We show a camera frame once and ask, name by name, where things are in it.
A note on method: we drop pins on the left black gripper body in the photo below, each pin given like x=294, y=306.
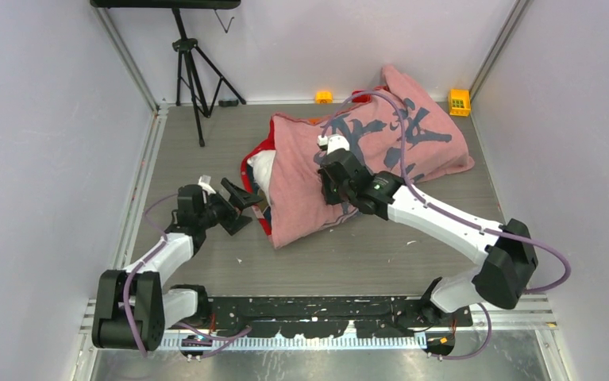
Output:
x=217, y=211

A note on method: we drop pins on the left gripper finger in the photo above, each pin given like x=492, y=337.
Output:
x=232, y=221
x=240, y=198

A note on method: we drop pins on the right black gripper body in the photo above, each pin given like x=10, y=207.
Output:
x=335, y=194

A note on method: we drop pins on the white pillow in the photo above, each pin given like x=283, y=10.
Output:
x=261, y=164

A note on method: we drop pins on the pink printed pillowcase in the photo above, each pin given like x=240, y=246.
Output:
x=421, y=133

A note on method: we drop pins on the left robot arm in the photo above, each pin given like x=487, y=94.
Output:
x=132, y=308

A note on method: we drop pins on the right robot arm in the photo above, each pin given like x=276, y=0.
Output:
x=504, y=262

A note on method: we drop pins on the red toy block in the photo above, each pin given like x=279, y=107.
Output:
x=360, y=96

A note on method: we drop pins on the small yellow toy block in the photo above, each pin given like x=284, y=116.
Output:
x=323, y=97

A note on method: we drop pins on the small black floor object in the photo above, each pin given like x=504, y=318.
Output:
x=228, y=102

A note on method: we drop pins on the black tripod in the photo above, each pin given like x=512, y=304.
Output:
x=187, y=75

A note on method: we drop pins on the yellow green toy block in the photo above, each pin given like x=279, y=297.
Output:
x=459, y=103

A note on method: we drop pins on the black overhead bar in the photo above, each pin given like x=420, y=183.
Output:
x=167, y=4

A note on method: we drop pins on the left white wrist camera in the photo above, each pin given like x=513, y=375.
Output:
x=205, y=183

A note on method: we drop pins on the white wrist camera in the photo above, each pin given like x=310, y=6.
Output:
x=333, y=143
x=205, y=183

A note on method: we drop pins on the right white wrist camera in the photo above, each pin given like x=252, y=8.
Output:
x=333, y=143

